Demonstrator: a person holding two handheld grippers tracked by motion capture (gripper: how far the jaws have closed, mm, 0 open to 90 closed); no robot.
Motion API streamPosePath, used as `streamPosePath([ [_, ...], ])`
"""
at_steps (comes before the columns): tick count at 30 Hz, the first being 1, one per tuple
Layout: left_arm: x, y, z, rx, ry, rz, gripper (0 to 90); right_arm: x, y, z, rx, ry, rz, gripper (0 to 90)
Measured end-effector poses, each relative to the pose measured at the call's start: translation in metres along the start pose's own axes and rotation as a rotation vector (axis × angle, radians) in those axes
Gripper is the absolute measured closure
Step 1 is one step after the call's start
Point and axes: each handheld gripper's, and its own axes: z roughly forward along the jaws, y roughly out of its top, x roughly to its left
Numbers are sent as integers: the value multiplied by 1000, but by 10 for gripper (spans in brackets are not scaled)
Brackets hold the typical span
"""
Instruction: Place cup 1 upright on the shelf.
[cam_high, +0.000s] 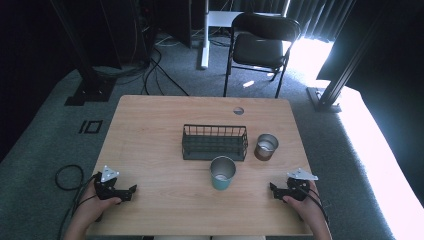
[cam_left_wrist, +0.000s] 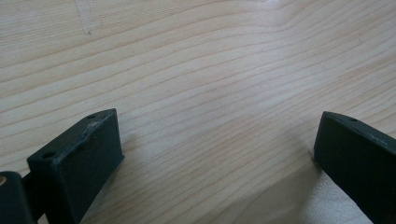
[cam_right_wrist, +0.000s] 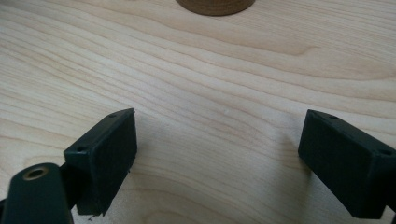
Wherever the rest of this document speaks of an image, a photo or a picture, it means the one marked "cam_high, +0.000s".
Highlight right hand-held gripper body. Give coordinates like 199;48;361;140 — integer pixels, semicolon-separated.
281;167;319;202

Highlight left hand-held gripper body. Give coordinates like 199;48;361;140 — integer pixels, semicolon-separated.
93;165;126;201

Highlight person's right hand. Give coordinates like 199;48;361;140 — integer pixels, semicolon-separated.
282;188;322;228

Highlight person's left hand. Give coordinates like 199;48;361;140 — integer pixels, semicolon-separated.
77;181;123;228

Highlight brown metal cup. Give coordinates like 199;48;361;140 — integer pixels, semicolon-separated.
253;133;280;162

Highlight teal metal cup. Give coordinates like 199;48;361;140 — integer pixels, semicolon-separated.
209;155;237;192

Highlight black metal stand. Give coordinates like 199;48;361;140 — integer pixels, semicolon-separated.
49;0;118;107
305;9;385;114

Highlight black folding chair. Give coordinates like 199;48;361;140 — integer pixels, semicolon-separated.
222;11;303;100

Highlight dark curtain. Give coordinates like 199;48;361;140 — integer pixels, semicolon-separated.
285;0;355;43

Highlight dark cabinet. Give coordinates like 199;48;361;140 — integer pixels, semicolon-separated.
139;0;193;50

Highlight right hand-held gripper cable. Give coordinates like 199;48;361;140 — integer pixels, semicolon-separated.
296;183;331;226

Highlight hand-held gripper cable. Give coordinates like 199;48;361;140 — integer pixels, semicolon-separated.
54;164;101;240
296;183;331;226

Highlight left hand-held gripper cable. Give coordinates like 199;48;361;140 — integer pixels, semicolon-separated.
54;164;101;240

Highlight black wire basket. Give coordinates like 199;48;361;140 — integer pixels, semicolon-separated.
181;123;249;162

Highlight black floor cables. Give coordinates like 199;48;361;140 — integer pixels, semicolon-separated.
92;31;191;98

